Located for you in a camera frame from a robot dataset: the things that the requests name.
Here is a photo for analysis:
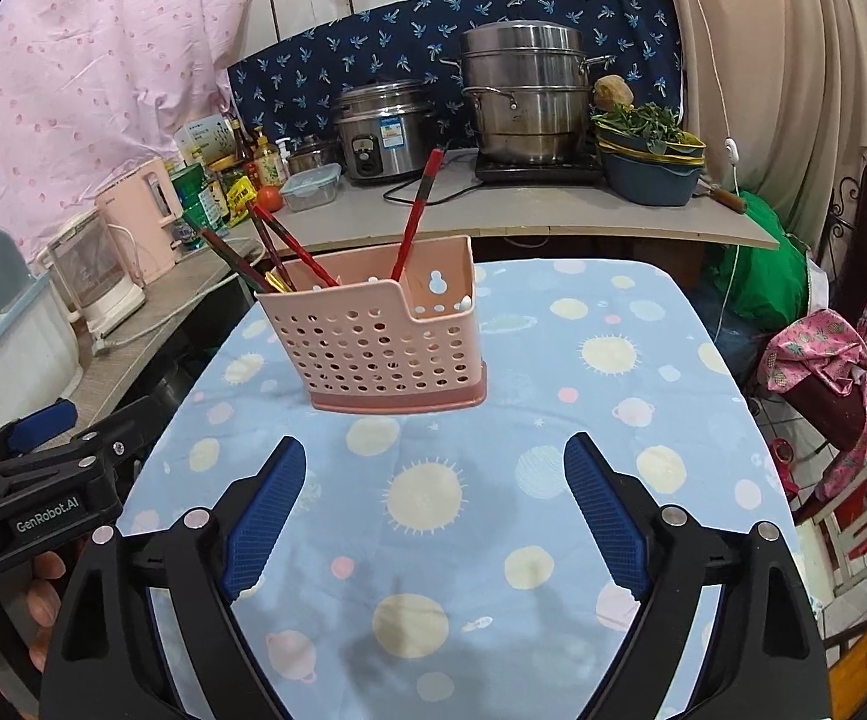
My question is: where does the pink perforated utensil basket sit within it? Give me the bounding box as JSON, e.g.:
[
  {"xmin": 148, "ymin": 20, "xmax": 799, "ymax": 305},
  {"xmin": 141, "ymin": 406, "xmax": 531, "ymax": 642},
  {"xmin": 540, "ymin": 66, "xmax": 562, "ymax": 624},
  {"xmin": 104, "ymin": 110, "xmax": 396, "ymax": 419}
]
[{"xmin": 257, "ymin": 236, "xmax": 487, "ymax": 415}]

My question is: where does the gold flower spoon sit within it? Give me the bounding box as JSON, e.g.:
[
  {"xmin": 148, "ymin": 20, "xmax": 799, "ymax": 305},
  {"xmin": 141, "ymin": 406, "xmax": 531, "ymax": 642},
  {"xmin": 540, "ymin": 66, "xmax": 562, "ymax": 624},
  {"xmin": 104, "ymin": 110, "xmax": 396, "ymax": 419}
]
[{"xmin": 264, "ymin": 271, "xmax": 289, "ymax": 293}]

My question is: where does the red chopstick silver band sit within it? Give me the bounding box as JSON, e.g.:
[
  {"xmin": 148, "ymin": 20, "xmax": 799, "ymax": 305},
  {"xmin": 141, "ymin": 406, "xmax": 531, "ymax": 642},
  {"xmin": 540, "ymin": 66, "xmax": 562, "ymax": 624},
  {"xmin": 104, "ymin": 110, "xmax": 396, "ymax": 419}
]
[{"xmin": 251, "ymin": 205, "xmax": 339, "ymax": 288}]

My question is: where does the dark red chopstick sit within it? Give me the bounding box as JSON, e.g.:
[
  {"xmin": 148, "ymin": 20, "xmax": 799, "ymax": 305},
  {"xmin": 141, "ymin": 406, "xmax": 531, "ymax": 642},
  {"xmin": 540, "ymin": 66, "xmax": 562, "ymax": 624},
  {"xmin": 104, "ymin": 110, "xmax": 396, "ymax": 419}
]
[{"xmin": 250, "ymin": 208, "xmax": 296, "ymax": 291}]

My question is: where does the person left hand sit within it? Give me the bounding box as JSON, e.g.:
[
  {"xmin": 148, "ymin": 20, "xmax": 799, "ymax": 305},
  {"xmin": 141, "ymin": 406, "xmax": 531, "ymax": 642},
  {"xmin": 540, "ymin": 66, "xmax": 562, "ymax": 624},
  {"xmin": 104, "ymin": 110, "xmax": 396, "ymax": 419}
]
[{"xmin": 23, "ymin": 553, "xmax": 65, "ymax": 673}]

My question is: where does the white blender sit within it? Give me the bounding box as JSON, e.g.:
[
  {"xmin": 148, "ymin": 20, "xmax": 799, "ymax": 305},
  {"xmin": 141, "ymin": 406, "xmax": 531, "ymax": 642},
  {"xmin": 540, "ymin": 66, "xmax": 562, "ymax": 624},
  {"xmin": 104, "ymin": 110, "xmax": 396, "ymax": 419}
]
[{"xmin": 36, "ymin": 208, "xmax": 145, "ymax": 338}]

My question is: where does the blue planet print tablecloth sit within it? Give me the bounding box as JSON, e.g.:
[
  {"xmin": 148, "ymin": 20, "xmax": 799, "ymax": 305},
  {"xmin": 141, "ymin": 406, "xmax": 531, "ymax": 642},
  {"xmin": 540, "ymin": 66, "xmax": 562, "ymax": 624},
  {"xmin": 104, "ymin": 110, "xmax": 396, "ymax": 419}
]
[{"xmin": 119, "ymin": 260, "xmax": 793, "ymax": 718}]

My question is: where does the pink electric kettle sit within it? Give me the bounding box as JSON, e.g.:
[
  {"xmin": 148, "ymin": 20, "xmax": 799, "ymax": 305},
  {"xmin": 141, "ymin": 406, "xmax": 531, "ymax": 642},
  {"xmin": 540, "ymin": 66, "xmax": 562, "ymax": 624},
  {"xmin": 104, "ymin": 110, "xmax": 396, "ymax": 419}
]
[{"xmin": 95, "ymin": 158, "xmax": 182, "ymax": 284}]

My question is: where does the pink floral bag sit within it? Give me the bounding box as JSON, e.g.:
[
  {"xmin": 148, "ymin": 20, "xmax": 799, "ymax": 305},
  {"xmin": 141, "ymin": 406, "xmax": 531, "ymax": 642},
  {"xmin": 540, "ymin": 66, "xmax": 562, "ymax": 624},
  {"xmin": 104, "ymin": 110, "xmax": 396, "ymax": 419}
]
[{"xmin": 757, "ymin": 309, "xmax": 867, "ymax": 500}]

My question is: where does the green plastic bag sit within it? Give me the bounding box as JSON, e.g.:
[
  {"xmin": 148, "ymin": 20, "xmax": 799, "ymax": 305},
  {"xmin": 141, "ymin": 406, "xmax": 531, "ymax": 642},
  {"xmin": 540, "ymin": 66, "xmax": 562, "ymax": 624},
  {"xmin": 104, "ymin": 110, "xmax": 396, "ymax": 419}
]
[{"xmin": 707, "ymin": 190, "xmax": 808, "ymax": 333}]

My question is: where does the green tin can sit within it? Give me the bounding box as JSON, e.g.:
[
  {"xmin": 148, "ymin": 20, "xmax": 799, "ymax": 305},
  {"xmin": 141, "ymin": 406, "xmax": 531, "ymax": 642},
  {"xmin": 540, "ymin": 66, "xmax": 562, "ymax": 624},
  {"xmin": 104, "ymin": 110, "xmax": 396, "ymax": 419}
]
[{"xmin": 170, "ymin": 163, "xmax": 227, "ymax": 236}]

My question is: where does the yellow snack packet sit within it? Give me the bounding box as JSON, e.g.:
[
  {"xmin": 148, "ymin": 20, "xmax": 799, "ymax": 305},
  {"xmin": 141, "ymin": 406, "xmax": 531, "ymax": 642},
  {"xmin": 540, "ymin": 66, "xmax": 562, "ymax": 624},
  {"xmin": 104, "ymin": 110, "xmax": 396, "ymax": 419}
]
[{"xmin": 225, "ymin": 176, "xmax": 257, "ymax": 226}]

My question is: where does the red tomato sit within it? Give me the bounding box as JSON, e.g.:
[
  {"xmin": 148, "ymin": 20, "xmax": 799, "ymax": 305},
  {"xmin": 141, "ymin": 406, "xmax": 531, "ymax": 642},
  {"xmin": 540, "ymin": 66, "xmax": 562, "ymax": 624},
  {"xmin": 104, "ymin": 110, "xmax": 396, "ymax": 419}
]
[{"xmin": 256, "ymin": 185, "xmax": 284, "ymax": 213}]

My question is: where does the clear food storage container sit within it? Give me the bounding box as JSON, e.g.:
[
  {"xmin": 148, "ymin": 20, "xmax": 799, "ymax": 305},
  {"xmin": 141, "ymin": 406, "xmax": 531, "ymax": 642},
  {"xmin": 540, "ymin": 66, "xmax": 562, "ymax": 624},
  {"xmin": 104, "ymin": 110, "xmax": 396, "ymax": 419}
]
[{"xmin": 280, "ymin": 163, "xmax": 342, "ymax": 213}]

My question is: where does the yellow oil bottle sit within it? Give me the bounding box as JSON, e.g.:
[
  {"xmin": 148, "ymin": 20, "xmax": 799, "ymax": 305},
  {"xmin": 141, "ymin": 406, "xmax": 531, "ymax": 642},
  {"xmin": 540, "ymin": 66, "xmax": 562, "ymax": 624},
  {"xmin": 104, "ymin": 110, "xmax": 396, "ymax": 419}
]
[{"xmin": 254, "ymin": 127, "xmax": 284, "ymax": 187}]

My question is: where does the black induction cooktop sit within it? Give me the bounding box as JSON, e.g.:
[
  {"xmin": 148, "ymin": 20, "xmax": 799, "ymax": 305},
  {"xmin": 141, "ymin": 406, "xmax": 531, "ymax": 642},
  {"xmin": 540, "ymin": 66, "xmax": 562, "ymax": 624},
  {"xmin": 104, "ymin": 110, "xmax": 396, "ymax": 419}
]
[{"xmin": 474, "ymin": 153, "xmax": 605, "ymax": 185}]

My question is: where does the blue bowl with greens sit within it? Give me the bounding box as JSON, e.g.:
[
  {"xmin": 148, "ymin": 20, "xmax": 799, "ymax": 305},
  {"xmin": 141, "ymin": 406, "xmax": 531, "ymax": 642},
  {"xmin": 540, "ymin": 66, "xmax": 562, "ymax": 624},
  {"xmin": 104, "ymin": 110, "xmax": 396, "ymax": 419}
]
[{"xmin": 593, "ymin": 103, "xmax": 707, "ymax": 208}]

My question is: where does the small steel pot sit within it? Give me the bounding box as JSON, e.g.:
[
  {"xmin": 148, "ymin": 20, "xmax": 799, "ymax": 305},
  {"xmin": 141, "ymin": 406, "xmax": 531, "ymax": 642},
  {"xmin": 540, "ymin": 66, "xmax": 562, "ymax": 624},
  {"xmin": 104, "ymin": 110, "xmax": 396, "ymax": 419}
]
[{"xmin": 287, "ymin": 135, "xmax": 344, "ymax": 174}]

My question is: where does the pink floral curtain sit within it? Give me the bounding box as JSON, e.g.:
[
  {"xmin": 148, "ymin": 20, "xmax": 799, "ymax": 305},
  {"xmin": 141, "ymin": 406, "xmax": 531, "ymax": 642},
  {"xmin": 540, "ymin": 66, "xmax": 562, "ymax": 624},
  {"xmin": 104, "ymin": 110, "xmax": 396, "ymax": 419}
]
[{"xmin": 0, "ymin": 0, "xmax": 250, "ymax": 257}]

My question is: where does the silver rice cooker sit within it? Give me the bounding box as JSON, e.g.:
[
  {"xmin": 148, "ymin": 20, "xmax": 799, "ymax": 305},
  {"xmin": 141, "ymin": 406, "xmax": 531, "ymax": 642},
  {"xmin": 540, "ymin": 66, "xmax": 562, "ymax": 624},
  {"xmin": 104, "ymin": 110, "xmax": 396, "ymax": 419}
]
[{"xmin": 332, "ymin": 80, "xmax": 435, "ymax": 184}]

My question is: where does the navy floral backsplash cloth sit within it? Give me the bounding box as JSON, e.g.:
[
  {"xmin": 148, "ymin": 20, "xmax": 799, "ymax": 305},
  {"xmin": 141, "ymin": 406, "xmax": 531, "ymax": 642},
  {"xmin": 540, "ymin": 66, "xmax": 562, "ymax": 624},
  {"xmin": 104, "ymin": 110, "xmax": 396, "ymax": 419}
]
[{"xmin": 228, "ymin": 0, "xmax": 684, "ymax": 146}]

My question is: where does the stainless steel steamer pot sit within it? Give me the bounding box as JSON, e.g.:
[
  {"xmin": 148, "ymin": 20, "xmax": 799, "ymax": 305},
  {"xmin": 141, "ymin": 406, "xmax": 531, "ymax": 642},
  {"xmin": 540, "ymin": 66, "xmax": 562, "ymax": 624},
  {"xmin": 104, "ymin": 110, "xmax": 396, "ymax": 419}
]
[{"xmin": 453, "ymin": 20, "xmax": 614, "ymax": 164}]

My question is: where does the beige hanging curtain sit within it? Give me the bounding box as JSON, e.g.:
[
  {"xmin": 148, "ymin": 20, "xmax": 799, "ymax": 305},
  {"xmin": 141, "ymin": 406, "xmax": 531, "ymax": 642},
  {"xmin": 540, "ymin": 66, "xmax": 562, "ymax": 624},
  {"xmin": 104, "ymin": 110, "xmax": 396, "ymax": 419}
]
[{"xmin": 674, "ymin": 0, "xmax": 867, "ymax": 245}]

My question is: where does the white power cord plug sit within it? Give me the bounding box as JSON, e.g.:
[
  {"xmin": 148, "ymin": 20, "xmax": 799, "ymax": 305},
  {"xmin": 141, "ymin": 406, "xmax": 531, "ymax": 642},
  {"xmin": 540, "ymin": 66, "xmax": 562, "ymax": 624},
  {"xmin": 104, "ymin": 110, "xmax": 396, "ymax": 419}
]
[{"xmin": 85, "ymin": 250, "xmax": 253, "ymax": 362}]

